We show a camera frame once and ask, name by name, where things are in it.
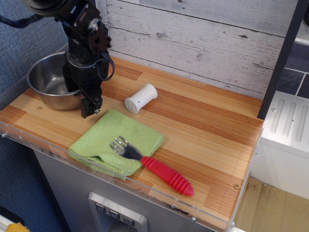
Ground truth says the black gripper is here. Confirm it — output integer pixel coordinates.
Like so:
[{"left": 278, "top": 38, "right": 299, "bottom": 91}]
[{"left": 63, "top": 57, "right": 109, "bottom": 118}]

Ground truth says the stainless steel bowl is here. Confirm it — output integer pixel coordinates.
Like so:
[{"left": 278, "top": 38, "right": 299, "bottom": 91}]
[{"left": 27, "top": 52, "right": 83, "bottom": 111}]

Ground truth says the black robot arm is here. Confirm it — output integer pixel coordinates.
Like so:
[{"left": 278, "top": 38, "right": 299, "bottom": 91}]
[{"left": 24, "top": 0, "right": 114, "bottom": 118}]

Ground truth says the green folded cloth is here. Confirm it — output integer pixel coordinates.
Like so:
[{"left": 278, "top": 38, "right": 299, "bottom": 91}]
[{"left": 68, "top": 109, "right": 164, "bottom": 180}]

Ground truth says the white plastic spool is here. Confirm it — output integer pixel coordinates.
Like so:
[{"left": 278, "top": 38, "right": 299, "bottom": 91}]
[{"left": 124, "top": 84, "right": 158, "bottom": 114}]

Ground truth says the silver button control panel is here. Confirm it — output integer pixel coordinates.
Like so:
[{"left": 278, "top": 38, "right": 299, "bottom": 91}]
[{"left": 88, "top": 192, "right": 148, "bottom": 232}]

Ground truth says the yellow black object on floor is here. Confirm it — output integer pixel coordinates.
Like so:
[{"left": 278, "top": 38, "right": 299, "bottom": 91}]
[{"left": 0, "top": 216, "right": 30, "bottom": 232}]

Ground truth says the clear acrylic edge guard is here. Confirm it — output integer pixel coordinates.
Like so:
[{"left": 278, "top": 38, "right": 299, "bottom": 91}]
[{"left": 0, "top": 122, "right": 264, "bottom": 232}]

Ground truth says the white grooved side cabinet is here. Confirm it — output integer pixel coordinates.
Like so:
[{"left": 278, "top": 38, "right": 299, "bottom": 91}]
[{"left": 250, "top": 91, "right": 309, "bottom": 199}]

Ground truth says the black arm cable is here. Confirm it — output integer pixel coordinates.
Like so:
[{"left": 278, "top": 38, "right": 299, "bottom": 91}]
[{"left": 95, "top": 52, "right": 115, "bottom": 82}]

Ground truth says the red handled metal fork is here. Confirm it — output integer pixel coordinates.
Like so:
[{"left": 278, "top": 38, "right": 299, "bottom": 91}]
[{"left": 110, "top": 136, "right": 194, "bottom": 196}]

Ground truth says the dark right frame post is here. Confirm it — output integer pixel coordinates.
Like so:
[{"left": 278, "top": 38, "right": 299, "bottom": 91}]
[{"left": 257, "top": 0, "right": 309, "bottom": 120}]

